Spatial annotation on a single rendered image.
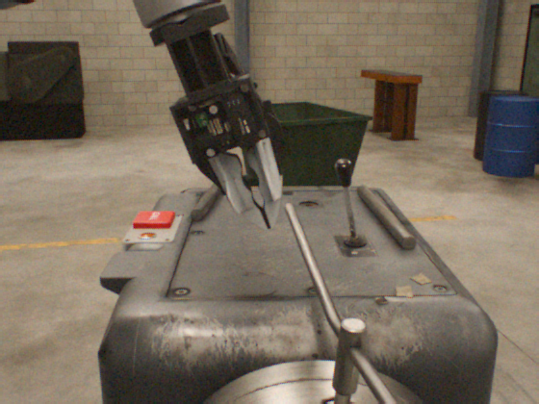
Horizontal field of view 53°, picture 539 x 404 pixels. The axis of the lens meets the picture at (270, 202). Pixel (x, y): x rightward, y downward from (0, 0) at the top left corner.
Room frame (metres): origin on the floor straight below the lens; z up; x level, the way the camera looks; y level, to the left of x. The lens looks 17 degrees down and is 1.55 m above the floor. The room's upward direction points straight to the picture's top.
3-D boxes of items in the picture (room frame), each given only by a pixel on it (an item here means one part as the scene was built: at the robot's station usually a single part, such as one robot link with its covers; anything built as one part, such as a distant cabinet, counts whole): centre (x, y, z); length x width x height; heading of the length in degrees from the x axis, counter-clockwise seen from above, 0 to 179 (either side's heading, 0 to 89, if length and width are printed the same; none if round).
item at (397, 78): (9.24, -1.98, 0.50); 1.61 x 0.44 x 1.00; 11
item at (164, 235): (0.82, 0.19, 1.23); 0.13 x 0.08 x 0.05; 1
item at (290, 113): (5.49, -0.26, 0.43); 1.34 x 0.94 x 0.85; 23
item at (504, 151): (6.36, -2.86, 0.44); 0.59 x 0.59 x 0.88
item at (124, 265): (0.68, 0.18, 1.24); 0.09 x 0.08 x 0.03; 1
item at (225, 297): (0.81, -0.02, 1.06); 0.59 x 0.48 x 0.39; 1
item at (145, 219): (0.85, 0.19, 1.26); 0.06 x 0.06 x 0.02; 1
